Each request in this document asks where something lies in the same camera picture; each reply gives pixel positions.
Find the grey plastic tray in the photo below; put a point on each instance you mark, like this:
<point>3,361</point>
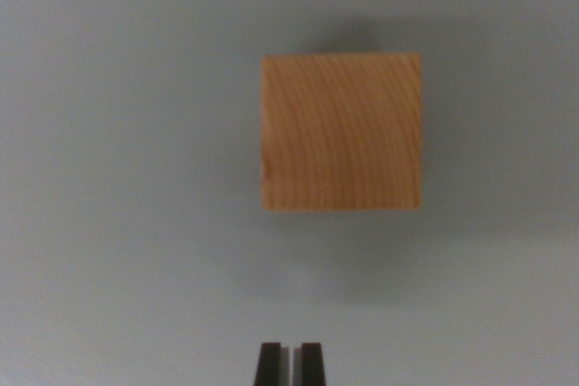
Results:
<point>113,155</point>

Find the wooden cube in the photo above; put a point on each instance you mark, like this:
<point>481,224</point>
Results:
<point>341,133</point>

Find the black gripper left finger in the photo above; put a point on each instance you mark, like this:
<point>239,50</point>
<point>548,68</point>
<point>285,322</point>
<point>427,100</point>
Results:
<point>271,365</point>

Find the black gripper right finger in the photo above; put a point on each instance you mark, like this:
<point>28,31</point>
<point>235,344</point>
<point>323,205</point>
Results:
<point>312,365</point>

